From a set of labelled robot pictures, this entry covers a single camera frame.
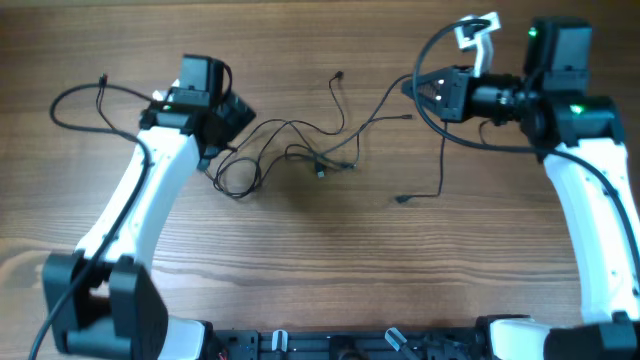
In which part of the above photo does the black cable bundle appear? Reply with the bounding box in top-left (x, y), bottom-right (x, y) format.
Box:
top-left (203, 70), bottom-right (415, 200)

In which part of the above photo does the black cable with plug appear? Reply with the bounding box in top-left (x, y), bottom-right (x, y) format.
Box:
top-left (94, 72), bottom-right (156, 132)

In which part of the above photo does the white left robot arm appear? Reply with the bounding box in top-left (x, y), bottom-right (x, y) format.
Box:
top-left (29, 54), bottom-right (255, 359)

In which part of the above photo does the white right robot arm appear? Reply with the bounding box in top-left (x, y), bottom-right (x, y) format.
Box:
top-left (402, 13), bottom-right (639, 359)

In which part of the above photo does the black right camera cable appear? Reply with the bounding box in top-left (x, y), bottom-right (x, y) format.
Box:
top-left (410, 17), bottom-right (640, 281)

